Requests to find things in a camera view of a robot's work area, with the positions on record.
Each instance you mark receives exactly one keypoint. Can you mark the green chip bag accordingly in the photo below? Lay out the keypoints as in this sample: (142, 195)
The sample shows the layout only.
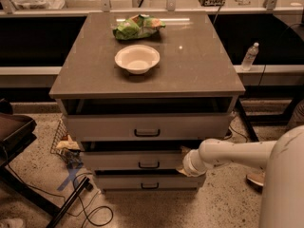
(138, 27)

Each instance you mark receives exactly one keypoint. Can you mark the beige shoe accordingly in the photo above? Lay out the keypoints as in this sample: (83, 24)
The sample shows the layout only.
(256, 179)

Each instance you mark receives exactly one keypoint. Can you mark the white paper bowl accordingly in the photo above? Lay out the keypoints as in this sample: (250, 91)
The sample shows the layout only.
(137, 59)

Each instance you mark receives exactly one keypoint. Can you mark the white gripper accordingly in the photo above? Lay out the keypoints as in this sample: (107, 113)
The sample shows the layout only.
(190, 164)

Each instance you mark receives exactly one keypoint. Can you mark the wire basket with items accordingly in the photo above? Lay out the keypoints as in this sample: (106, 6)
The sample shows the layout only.
(64, 147)

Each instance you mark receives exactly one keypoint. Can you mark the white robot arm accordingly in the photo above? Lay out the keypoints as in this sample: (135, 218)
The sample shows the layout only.
(282, 161)

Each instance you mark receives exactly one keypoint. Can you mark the grey drawer cabinet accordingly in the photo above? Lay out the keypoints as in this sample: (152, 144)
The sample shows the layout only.
(194, 76)

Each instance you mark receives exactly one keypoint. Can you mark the black stand leg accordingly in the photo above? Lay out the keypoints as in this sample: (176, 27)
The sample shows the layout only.
(251, 132)

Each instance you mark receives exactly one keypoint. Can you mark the grey drawer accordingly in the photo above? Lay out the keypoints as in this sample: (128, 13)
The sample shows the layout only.
(132, 160)
(146, 127)
(148, 182)

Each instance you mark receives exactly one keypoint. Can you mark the clear plastic water bottle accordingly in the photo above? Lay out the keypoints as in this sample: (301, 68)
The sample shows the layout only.
(249, 57)

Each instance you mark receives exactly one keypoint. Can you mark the dark chair at left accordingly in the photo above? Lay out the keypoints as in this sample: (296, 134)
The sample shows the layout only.
(16, 134)

